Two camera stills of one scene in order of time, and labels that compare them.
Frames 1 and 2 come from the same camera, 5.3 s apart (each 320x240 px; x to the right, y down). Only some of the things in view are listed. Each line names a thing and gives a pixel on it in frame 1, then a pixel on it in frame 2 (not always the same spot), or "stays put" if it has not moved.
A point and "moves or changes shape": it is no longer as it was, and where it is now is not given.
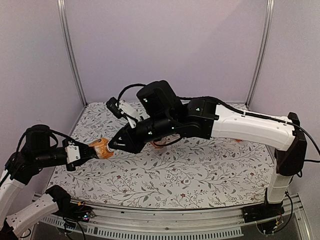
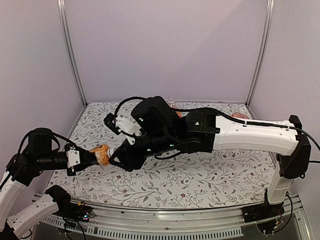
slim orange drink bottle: [101, 148] moves or changes shape
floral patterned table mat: [187, 173] stays put
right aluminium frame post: [261, 52] stays put
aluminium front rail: [184, 220] stays put
